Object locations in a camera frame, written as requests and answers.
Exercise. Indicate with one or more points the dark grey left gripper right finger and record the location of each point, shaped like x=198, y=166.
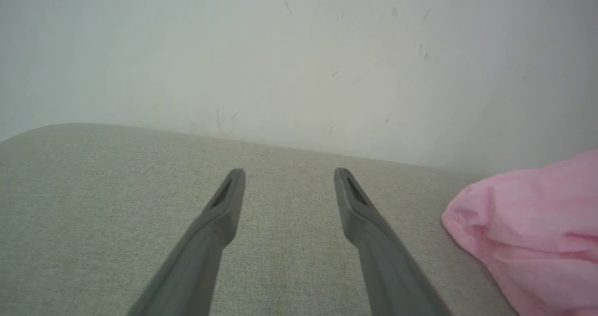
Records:
x=383, y=260

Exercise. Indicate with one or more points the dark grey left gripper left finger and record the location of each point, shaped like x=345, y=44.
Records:
x=201, y=255

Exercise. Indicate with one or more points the pink garment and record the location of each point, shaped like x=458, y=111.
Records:
x=537, y=241

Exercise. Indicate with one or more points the beige fabric sofa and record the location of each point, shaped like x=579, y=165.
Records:
x=280, y=241

